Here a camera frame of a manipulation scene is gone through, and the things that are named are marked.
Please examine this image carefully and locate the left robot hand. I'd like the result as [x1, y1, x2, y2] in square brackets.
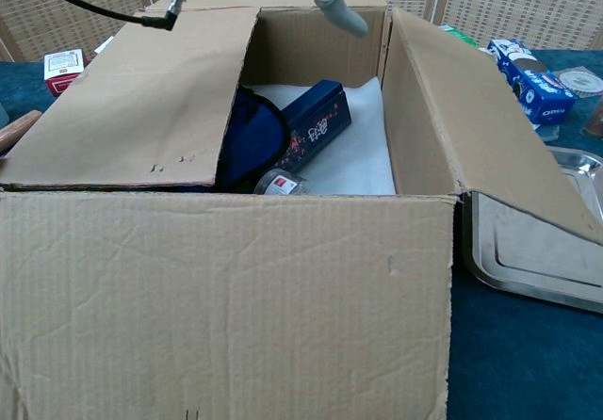
[295, 0, 369, 39]

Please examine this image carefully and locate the large cardboard box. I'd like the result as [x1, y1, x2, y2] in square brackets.
[0, 0, 603, 420]

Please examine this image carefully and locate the navy printed box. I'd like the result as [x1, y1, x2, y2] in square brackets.
[274, 78, 354, 177]

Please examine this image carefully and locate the green carton box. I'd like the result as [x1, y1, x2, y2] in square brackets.
[438, 24, 480, 50]

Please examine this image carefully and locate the white foam sheet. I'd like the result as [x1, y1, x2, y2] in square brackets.
[244, 74, 398, 197]

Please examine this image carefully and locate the blue cloth bag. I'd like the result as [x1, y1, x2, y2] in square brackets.
[212, 85, 292, 195]

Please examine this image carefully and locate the bamboo folding screen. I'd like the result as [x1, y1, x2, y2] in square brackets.
[0, 0, 603, 63]

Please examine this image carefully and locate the glass jar with red label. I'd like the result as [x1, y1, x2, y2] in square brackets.
[253, 167, 308, 197]

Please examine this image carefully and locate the blue Oreo cookie box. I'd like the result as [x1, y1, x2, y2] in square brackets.
[486, 38, 580, 127]

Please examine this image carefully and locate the small clear plastic bag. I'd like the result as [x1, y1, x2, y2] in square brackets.
[533, 121, 562, 144]

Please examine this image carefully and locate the clear tape roll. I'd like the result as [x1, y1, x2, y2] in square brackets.
[550, 65, 603, 99]

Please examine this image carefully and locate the brown snack pack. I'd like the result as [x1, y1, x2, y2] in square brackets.
[582, 93, 603, 138]

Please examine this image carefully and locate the red and white small box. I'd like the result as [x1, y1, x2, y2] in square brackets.
[43, 47, 91, 98]

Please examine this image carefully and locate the stainless steel tray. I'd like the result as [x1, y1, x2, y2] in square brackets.
[461, 145, 603, 315]

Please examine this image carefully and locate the wooden rolling pin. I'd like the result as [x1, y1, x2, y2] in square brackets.
[0, 109, 44, 155]

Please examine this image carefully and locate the black cable with connector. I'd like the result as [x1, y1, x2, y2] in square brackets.
[45, 0, 195, 33]

